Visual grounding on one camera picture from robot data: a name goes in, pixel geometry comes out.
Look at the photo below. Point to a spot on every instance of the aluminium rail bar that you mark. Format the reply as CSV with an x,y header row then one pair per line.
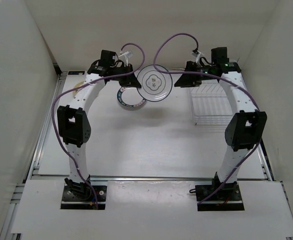
x,y
124,178

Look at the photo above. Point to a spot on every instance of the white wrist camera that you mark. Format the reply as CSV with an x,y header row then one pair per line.
x,y
197,55
125,56

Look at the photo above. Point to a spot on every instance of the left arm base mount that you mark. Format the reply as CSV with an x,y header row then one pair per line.
x,y
81,197

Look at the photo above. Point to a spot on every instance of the white wire dish rack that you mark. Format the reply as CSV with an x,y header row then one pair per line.
x,y
209,105

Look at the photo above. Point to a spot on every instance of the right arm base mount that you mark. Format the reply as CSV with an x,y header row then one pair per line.
x,y
227,199

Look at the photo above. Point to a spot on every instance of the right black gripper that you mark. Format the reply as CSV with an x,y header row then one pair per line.
x,y
188,80

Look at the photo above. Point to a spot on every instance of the green rim text plate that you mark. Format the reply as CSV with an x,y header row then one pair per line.
x,y
129,99

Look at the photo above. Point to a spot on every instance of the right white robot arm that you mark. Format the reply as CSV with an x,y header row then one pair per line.
x,y
245,129

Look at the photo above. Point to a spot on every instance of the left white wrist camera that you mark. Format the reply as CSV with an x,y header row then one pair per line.
x,y
125,56

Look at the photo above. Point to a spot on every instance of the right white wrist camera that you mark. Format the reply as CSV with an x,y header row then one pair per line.
x,y
197,55

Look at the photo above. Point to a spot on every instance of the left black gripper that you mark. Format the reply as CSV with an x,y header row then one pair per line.
x,y
130,81

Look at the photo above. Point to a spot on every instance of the white front board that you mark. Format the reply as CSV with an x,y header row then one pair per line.
x,y
164,210

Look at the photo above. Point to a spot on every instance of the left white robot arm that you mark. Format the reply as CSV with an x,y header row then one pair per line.
x,y
71,123

